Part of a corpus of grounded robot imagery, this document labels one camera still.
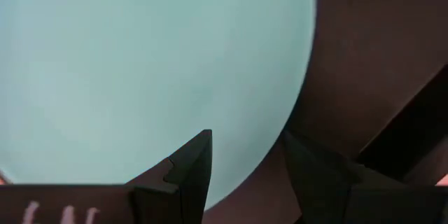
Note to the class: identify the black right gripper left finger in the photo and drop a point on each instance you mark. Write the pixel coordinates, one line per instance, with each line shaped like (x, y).
(189, 182)

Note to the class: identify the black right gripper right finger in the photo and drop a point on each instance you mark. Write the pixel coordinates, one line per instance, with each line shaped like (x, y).
(315, 182)

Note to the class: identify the teal round plate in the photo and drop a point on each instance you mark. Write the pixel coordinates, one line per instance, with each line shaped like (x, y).
(140, 59)

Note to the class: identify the black plastic tray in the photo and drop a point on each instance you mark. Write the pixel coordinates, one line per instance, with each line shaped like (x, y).
(367, 59)

